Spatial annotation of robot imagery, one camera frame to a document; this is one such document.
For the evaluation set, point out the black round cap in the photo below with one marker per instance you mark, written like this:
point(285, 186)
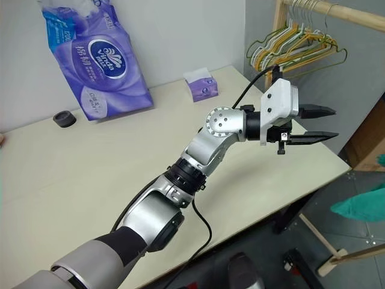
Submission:
point(64, 119)

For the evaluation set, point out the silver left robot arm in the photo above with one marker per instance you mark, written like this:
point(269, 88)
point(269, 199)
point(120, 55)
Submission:
point(219, 120)

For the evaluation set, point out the large purple tissue pack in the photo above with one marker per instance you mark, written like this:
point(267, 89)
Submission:
point(99, 66)

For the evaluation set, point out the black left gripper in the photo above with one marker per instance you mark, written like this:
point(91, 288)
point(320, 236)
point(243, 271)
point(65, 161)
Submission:
point(281, 132)

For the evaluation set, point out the small purple tissue pack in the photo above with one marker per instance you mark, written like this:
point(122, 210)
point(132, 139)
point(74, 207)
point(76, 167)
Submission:
point(203, 87)

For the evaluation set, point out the brown cardboard box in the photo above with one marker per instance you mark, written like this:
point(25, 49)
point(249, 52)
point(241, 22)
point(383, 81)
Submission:
point(367, 138)

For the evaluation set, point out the dark rounded shape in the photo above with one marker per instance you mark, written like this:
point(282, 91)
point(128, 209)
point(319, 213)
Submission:
point(245, 271)

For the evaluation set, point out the black table leg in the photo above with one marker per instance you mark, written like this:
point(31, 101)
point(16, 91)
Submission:
point(291, 213)

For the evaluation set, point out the wooden clothes rack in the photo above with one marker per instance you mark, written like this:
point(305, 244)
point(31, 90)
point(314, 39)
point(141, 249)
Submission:
point(346, 12)

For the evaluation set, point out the green shorts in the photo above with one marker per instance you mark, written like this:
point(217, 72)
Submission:
point(361, 207)

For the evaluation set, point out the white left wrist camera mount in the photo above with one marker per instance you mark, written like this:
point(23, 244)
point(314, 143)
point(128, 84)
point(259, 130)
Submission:
point(279, 96)

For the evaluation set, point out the pink cloth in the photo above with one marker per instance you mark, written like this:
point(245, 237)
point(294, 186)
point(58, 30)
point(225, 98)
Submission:
point(1, 141)

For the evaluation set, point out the black floor equipment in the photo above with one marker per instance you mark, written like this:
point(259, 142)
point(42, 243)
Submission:
point(296, 268)

